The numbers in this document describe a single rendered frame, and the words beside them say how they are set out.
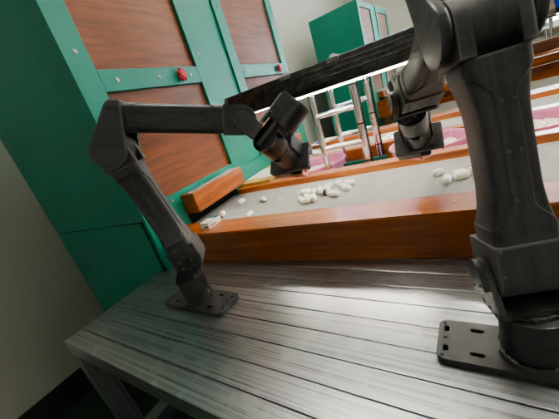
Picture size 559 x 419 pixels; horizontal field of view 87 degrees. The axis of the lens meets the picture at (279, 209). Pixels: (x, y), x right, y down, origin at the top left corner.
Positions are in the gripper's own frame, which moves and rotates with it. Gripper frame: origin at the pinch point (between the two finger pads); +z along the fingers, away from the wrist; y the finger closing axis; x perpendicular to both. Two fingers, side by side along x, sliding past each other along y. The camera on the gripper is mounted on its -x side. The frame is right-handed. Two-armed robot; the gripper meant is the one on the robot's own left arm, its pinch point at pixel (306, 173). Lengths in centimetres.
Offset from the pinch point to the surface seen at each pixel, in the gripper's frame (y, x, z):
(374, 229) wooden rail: -17.2, 16.6, -1.8
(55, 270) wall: 142, 24, 7
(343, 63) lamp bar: -10.5, -29.6, -0.7
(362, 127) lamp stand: -8.0, -25.4, 25.4
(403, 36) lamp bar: -25.6, -30.8, -0.7
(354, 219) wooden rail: -13.3, 14.2, -2.7
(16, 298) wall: 143, 38, -5
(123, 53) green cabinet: 48, -37, -28
